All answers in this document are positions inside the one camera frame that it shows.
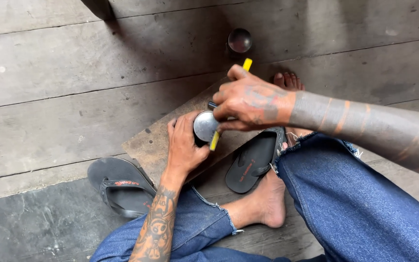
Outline blue frayed jeans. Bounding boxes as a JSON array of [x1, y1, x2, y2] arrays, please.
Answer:
[[89, 132, 419, 262]]

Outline person's left hand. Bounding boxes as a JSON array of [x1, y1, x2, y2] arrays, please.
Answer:
[[166, 111, 211, 180]]

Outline yellow handled tool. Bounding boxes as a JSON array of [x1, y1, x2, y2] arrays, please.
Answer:
[[209, 58, 253, 152]]

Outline person's left foot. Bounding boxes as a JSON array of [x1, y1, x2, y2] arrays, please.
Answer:
[[221, 142, 289, 229]]

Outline black flip-flop sandal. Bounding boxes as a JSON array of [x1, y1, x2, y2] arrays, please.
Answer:
[[225, 126, 287, 194], [87, 156, 158, 219]]

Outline person's right foot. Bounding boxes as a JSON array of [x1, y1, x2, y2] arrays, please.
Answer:
[[273, 72, 315, 138]]

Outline dark round tin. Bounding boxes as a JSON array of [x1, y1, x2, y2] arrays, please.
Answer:
[[226, 28, 253, 56]]

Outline dark wooden post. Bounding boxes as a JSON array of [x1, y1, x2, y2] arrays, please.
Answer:
[[80, 0, 116, 21]]

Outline person's right hand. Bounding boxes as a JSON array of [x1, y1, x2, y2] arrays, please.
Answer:
[[212, 64, 297, 132]]

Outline worn wooden board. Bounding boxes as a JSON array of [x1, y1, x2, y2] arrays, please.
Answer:
[[121, 74, 290, 185]]

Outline dark floor sheet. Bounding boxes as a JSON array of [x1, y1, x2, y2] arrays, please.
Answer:
[[0, 178, 132, 262]]

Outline round silver metal tin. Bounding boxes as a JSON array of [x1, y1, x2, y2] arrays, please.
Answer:
[[193, 111, 220, 147]]

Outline person's foot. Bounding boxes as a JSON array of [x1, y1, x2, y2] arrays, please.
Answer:
[[273, 72, 315, 138], [221, 142, 289, 229]]

